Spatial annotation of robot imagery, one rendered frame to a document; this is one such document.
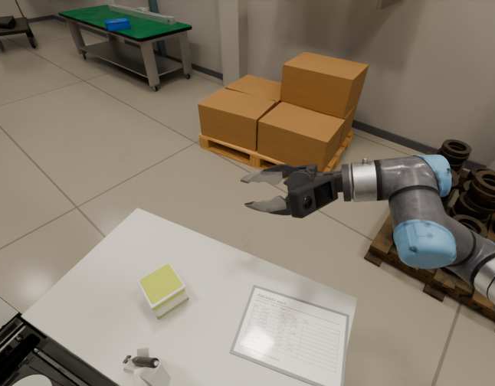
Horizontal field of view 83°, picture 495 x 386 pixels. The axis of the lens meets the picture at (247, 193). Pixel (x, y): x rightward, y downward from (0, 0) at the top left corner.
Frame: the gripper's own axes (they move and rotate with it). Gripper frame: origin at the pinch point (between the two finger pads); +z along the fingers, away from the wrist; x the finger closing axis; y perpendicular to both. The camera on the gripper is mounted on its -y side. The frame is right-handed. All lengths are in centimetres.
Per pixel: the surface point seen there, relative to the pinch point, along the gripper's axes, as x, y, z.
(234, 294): -22.0, -3.2, 5.6
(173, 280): -14.6, -10.4, 14.9
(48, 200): -17, 98, 203
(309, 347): -29.4, -7.8, -10.4
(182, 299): -19.3, -9.6, 14.4
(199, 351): -26.8, -14.9, 9.2
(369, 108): 14, 264, -45
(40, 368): -28, -23, 42
